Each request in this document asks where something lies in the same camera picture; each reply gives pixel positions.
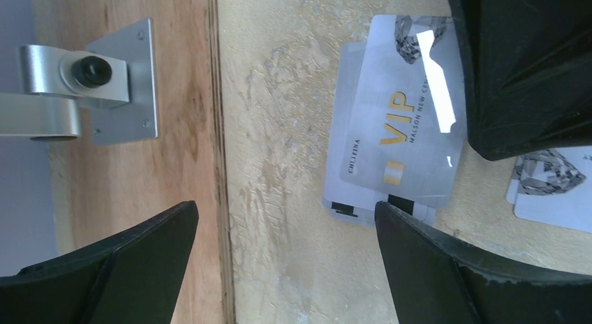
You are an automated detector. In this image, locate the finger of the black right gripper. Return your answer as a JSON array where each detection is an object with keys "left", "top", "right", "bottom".
[{"left": 448, "top": 0, "right": 591, "bottom": 161}]

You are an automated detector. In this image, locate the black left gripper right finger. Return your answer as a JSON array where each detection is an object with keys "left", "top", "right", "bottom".
[{"left": 375, "top": 202, "right": 591, "bottom": 323}]

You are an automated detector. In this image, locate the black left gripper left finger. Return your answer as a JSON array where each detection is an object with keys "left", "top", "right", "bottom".
[{"left": 1, "top": 201, "right": 199, "bottom": 323}]

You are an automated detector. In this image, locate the silver VIP credit card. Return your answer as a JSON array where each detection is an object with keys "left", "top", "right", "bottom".
[{"left": 339, "top": 15, "right": 467, "bottom": 209}]

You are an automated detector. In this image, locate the plywood board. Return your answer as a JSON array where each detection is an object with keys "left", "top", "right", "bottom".
[{"left": 32, "top": 0, "right": 236, "bottom": 323}]

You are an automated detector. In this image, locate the metal stand post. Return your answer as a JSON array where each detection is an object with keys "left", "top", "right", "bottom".
[{"left": 1, "top": 17, "right": 159, "bottom": 146}]

